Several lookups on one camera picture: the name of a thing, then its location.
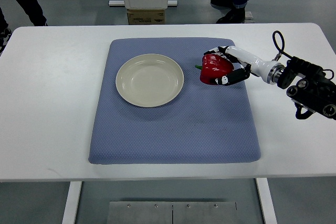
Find brown cardboard box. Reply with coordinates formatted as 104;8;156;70
127;9;165;25

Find beige round plate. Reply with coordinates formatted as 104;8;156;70
115;54;184;108

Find small grey floor plate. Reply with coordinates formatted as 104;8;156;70
245;12;253;20

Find white table leg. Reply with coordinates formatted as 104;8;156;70
62;181;82;224
255;178;277;224

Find red bell pepper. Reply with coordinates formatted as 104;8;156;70
195;54;234;85

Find person in black clothes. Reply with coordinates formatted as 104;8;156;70
1;0;48;53

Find blue quilted mat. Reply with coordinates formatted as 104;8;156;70
89;37;261;165

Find grey metal floor plate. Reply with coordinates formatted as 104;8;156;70
107;201;239;223

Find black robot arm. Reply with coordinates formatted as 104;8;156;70
271;30;335;120

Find right white table leg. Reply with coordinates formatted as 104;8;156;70
255;178;277;224

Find left white table leg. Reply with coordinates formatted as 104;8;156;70
62;181;82;224

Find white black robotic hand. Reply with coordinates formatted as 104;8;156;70
206;46;285;86

